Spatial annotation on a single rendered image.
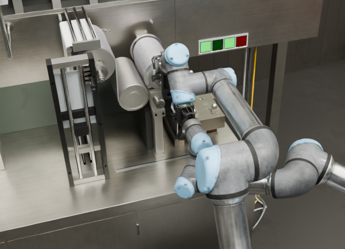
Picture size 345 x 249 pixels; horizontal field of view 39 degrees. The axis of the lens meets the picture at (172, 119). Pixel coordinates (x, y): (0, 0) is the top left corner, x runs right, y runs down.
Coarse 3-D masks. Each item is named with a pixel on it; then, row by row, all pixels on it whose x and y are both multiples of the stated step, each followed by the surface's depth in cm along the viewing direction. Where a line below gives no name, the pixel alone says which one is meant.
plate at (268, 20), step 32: (160, 0) 211; (192, 0) 215; (224, 0) 220; (256, 0) 225; (288, 0) 229; (320, 0) 235; (0, 32) 199; (32, 32) 202; (128, 32) 215; (160, 32) 219; (192, 32) 224; (224, 32) 229; (256, 32) 234; (288, 32) 239; (0, 64) 206; (32, 64) 210
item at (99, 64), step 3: (96, 60) 181; (99, 60) 181; (96, 63) 179; (99, 63) 179; (102, 63) 180; (96, 66) 177; (99, 66) 177; (102, 66) 178; (105, 66) 180; (96, 69) 178; (99, 69) 178; (102, 69) 178; (105, 69) 179; (105, 72) 179; (105, 75) 180; (105, 78) 181
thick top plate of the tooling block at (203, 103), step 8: (200, 96) 222; (208, 96) 222; (192, 104) 217; (200, 104) 216; (208, 104) 216; (200, 112) 211; (208, 112) 211; (200, 120) 206; (208, 120) 207; (216, 120) 208; (224, 120) 210; (208, 128) 210; (216, 128) 211
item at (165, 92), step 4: (164, 76) 173; (164, 80) 173; (164, 84) 174; (168, 84) 174; (164, 88) 174; (168, 88) 175; (164, 92) 175; (168, 92) 175; (164, 96) 176; (168, 96) 176
